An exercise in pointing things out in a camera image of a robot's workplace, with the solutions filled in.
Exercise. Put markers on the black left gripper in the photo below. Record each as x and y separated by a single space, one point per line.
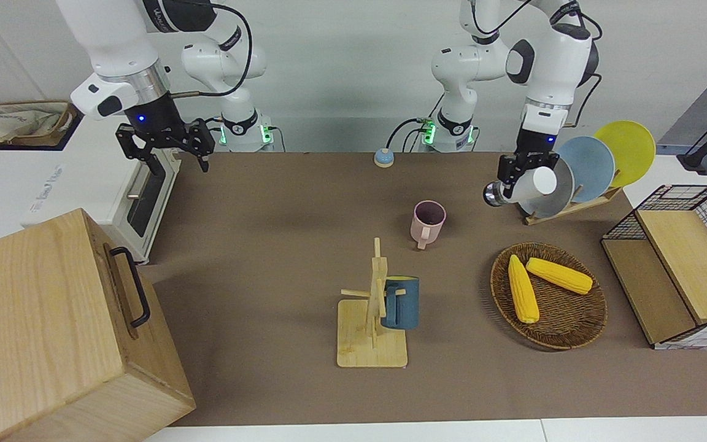
534 147

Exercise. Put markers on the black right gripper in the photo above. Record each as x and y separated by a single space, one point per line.
157 123

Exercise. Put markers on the pink mug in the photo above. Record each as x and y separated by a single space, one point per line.
424 230

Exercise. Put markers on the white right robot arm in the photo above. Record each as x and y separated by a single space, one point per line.
114 37

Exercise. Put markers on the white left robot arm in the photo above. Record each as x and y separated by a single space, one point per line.
550 61

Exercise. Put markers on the grey plate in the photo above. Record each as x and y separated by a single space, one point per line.
565 193

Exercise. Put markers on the wooden plate rack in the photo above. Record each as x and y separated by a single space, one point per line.
565 210

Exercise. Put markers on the light blue plate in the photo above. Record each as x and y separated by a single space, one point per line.
593 166

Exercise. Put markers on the white toaster oven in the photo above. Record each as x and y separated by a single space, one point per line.
83 178

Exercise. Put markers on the yellow plate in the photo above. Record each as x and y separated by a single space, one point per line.
629 147

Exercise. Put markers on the yellow corn cob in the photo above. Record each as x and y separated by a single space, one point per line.
522 291
559 275

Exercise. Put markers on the wooden tray with cloth bags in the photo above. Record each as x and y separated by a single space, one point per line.
22 123

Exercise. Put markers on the small blue desk bell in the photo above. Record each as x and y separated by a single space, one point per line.
383 158

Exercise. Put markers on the brown wicker basket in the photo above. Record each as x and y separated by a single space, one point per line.
565 319

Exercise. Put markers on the dark blue mug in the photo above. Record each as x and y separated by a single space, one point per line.
405 304

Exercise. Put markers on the brown table mat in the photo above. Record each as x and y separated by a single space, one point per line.
255 344

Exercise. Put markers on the wooden drawer cabinet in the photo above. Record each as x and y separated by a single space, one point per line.
53 337

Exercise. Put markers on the wooden mug rack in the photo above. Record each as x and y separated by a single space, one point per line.
372 353

